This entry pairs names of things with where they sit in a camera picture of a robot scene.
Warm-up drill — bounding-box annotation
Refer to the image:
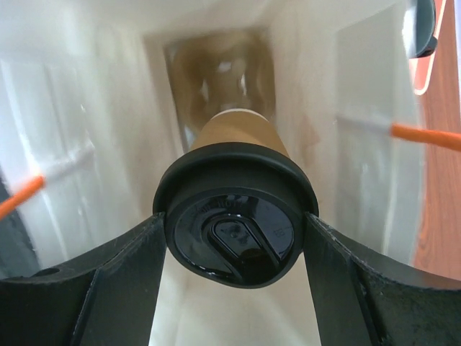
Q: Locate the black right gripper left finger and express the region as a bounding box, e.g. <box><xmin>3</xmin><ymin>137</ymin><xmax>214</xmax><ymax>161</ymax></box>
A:
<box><xmin>1</xmin><ymin>213</ymin><xmax>166</xmax><ymax>345</ymax></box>

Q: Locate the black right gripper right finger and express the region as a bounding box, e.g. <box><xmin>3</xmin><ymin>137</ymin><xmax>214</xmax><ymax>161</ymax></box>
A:
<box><xmin>303</xmin><ymin>213</ymin><xmax>460</xmax><ymax>345</ymax></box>

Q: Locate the black plastic cup lid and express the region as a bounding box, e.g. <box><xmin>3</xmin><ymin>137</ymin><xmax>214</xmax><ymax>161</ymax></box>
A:
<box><xmin>153</xmin><ymin>142</ymin><xmax>319</xmax><ymax>289</ymax></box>

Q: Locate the cream paper gift bag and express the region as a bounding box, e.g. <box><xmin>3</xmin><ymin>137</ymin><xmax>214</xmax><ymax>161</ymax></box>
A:
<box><xmin>1</xmin><ymin>1</ymin><xmax>433</xmax><ymax>345</ymax></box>

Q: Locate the brown paper coffee cup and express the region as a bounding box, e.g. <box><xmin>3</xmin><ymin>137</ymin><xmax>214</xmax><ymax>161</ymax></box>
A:
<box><xmin>190</xmin><ymin>109</ymin><xmax>290</xmax><ymax>157</ymax></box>

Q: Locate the beige pulp carrier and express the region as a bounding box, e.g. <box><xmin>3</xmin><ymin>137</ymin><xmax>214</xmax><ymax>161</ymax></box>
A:
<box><xmin>169</xmin><ymin>30</ymin><xmax>276</xmax><ymax>135</ymax></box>

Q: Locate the salmon pink serving tray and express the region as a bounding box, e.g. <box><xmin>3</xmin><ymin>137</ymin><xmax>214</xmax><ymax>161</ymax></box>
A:
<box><xmin>410</xmin><ymin>0</ymin><xmax>447</xmax><ymax>96</ymax></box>

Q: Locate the dark green mug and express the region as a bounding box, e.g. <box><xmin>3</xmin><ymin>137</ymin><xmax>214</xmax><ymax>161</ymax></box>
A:
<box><xmin>402</xmin><ymin>0</ymin><xmax>438</xmax><ymax>58</ymax></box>

